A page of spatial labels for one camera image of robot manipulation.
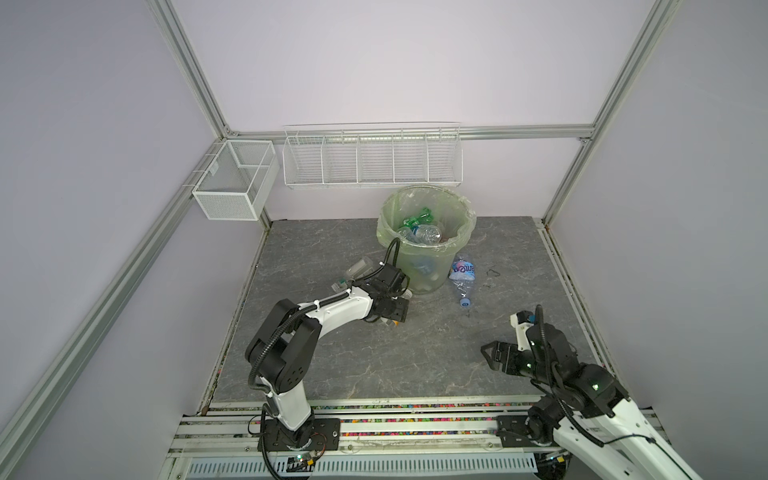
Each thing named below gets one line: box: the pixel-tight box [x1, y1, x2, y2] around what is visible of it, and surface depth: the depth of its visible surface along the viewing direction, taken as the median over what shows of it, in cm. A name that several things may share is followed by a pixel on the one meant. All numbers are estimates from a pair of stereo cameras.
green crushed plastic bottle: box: [400, 207, 434, 231], surface depth 98 cm
